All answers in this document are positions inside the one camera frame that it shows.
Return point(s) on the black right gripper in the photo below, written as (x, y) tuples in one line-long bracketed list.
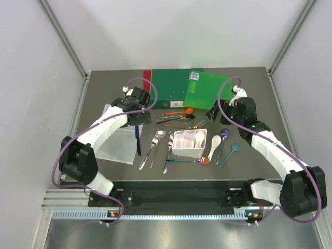
[(212, 113)]

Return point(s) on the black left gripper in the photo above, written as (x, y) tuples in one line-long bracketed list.
[(144, 118)]

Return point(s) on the iridescent purple ornate spoon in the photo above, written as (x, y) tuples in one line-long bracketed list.
[(224, 135)]

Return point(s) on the white ceramic spoon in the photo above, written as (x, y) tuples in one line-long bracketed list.
[(215, 142), (199, 139)]

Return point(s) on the teal long-handled spoon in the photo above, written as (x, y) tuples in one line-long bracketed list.
[(234, 148)]

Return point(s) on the iridescent spoon pink bowl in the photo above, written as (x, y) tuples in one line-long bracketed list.
[(200, 161)]

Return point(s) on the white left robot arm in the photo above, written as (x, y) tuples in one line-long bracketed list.
[(78, 159)]

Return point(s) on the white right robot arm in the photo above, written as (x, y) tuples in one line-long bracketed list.
[(303, 188)]

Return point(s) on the dark blue table knife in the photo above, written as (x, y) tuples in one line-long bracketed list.
[(137, 136)]

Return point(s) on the light green plastic folder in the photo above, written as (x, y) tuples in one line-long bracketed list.
[(202, 90)]

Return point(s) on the white ceramic spoon in container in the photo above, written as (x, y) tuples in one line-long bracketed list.
[(199, 139)]

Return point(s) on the silver spoon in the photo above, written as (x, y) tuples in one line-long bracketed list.
[(161, 133)]

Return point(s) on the orange plastic spoon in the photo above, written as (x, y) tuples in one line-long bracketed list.
[(187, 111)]

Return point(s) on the black iridescent spoon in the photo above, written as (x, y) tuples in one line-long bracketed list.
[(185, 117)]

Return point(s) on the clear mesh zip pouch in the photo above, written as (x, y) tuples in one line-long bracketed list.
[(115, 141)]

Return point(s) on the white divided plastic container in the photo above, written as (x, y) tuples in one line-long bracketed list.
[(185, 145)]

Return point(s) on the dark green ring binder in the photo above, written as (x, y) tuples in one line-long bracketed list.
[(171, 86)]

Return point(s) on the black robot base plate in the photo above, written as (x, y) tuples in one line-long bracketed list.
[(222, 197)]

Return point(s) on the grey slotted cable duct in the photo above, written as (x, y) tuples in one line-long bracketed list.
[(112, 215)]

